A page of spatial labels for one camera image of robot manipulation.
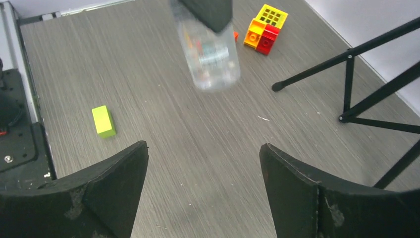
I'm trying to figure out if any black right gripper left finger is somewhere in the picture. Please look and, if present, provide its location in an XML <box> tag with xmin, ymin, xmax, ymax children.
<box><xmin>0</xmin><ymin>141</ymin><xmax>149</xmax><ymax>238</ymax></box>

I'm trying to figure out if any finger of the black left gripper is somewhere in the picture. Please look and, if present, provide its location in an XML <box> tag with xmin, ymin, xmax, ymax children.
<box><xmin>179</xmin><ymin>0</ymin><xmax>233</xmax><ymax>33</ymax></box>

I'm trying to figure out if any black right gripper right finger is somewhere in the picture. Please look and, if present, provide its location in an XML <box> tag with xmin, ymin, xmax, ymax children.
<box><xmin>259</xmin><ymin>143</ymin><xmax>420</xmax><ymax>238</ymax></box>

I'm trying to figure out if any clear small cup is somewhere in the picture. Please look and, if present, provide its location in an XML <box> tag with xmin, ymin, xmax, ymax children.
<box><xmin>170</xmin><ymin>0</ymin><xmax>240</xmax><ymax>91</ymax></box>

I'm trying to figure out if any small orange cube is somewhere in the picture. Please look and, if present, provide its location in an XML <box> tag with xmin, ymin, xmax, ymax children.
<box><xmin>233</xmin><ymin>31</ymin><xmax>239</xmax><ymax>42</ymax></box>

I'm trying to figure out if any red orange toy block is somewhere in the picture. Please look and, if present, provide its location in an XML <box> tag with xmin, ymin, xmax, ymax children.
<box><xmin>243</xmin><ymin>18</ymin><xmax>281</xmax><ymax>55</ymax></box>

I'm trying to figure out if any yellow green toy block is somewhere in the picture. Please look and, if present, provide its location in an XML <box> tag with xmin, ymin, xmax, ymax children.
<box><xmin>256</xmin><ymin>4</ymin><xmax>288</xmax><ymax>29</ymax></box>

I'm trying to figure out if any green rectangular block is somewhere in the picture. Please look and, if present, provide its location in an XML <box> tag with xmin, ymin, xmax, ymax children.
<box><xmin>92</xmin><ymin>105</ymin><xmax>116</xmax><ymax>138</ymax></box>

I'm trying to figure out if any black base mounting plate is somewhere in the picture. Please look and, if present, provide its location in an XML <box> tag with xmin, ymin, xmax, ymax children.
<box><xmin>0</xmin><ymin>69</ymin><xmax>57</xmax><ymax>192</ymax></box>

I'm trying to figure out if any black music stand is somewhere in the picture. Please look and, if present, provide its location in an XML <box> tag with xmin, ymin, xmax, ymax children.
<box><xmin>266</xmin><ymin>23</ymin><xmax>420</xmax><ymax>191</ymax></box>

